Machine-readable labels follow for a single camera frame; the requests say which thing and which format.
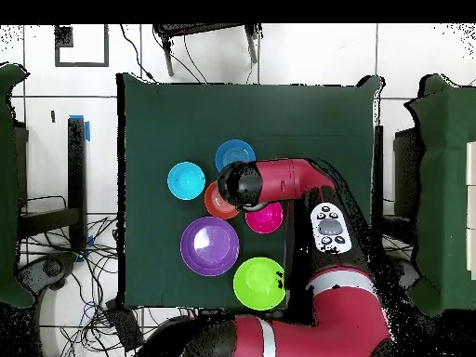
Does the orange plastic bowl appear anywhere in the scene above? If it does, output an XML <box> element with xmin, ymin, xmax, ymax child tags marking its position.
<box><xmin>203</xmin><ymin>180</ymin><xmax>241</xmax><ymax>220</ymax></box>

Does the pink plastic bowl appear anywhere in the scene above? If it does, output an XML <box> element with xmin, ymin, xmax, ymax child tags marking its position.
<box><xmin>245</xmin><ymin>201</ymin><xmax>284</xmax><ymax>235</ymax></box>

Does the small blue plastic bowl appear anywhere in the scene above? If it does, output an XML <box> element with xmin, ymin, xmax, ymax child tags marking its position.
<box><xmin>214</xmin><ymin>139</ymin><xmax>257</xmax><ymax>174</ymax></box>

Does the cyan plastic bowl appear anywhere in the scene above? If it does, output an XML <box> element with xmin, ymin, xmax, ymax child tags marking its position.
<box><xmin>166</xmin><ymin>161</ymin><xmax>206</xmax><ymax>201</ymax></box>

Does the purple plastic bowl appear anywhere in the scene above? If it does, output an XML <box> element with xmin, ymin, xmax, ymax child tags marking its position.
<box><xmin>179</xmin><ymin>216</ymin><xmax>241</xmax><ymax>277</ymax></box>

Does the green plastic bowl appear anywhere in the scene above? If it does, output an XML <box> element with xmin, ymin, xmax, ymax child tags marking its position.
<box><xmin>232</xmin><ymin>257</ymin><xmax>287</xmax><ymax>311</ymax></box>

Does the dark green table cloth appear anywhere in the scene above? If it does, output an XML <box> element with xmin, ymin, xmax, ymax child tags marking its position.
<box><xmin>116</xmin><ymin>73</ymin><xmax>384</xmax><ymax>310</ymax></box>

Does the blue tape piece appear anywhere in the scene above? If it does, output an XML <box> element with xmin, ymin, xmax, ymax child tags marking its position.
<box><xmin>68</xmin><ymin>114</ymin><xmax>91</xmax><ymax>142</ymax></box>
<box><xmin>75</xmin><ymin>235</ymin><xmax>95</xmax><ymax>263</ymax></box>

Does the black cabinet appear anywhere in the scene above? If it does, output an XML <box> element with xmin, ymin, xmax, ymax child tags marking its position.
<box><xmin>393</xmin><ymin>127</ymin><xmax>423</xmax><ymax>218</ymax></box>

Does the grey office chair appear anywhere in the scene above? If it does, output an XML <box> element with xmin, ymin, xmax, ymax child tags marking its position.
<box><xmin>18</xmin><ymin>252</ymin><xmax>79</xmax><ymax>291</ymax></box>

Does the green covered side table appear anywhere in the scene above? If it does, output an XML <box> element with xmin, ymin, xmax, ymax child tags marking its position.
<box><xmin>0</xmin><ymin>62</ymin><xmax>34</xmax><ymax>310</ymax></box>
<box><xmin>404</xmin><ymin>73</ymin><xmax>476</xmax><ymax>317</ymax></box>

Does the black floor cable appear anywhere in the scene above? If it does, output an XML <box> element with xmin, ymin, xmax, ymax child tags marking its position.
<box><xmin>119</xmin><ymin>23</ymin><xmax>158</xmax><ymax>84</ymax></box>

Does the black bench frame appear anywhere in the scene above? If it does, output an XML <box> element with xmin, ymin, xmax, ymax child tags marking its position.
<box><xmin>16</xmin><ymin>116</ymin><xmax>87</xmax><ymax>252</ymax></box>

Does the bundle of floor cables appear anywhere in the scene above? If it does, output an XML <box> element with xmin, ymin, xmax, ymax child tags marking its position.
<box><xmin>18</xmin><ymin>194</ymin><xmax>124</xmax><ymax>357</ymax></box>

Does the black square frame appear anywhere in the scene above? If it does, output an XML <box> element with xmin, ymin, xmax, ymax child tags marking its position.
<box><xmin>54</xmin><ymin>23</ymin><xmax>110</xmax><ymax>69</ymax></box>

